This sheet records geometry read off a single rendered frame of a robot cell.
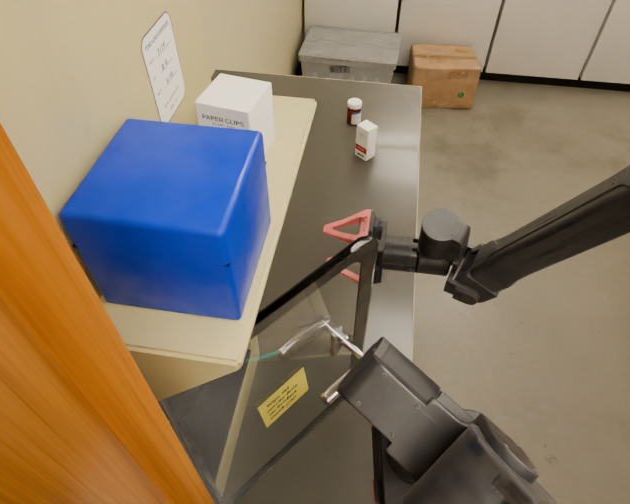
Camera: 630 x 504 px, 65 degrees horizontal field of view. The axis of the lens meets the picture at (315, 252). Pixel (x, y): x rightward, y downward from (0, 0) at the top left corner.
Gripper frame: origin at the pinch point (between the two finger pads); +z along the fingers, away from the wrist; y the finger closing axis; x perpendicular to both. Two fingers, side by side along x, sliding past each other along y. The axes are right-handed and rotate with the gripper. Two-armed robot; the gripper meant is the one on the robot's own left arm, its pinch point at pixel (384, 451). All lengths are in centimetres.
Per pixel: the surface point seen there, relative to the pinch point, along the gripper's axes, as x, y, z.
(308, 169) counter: 2, -71, 58
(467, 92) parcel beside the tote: 124, -209, 170
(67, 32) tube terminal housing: -28.2, -22.7, -31.1
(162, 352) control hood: -22.0, -6.2, -20.8
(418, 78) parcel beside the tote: 92, -214, 169
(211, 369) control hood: -18.7, -5.2, -20.8
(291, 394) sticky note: -8.5, -7.1, 11.8
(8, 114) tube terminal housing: -29.5, -15.9, -32.2
